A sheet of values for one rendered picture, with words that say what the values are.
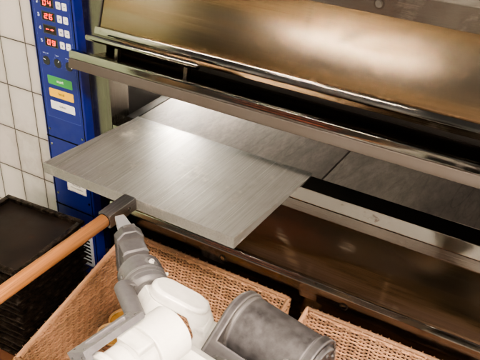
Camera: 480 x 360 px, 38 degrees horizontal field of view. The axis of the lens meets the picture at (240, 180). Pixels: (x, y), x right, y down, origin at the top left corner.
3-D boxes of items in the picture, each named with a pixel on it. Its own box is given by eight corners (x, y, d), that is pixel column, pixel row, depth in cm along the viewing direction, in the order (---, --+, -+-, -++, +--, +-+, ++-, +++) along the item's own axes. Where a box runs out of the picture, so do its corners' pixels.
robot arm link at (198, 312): (159, 271, 129) (224, 305, 129) (140, 309, 132) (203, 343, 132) (149, 285, 123) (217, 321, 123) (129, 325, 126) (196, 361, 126)
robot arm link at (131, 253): (103, 228, 139) (119, 264, 129) (151, 218, 142) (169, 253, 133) (108, 278, 145) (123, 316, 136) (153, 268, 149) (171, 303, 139)
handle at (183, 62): (83, 57, 173) (87, 56, 174) (194, 88, 159) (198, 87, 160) (84, 33, 171) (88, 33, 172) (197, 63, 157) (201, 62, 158)
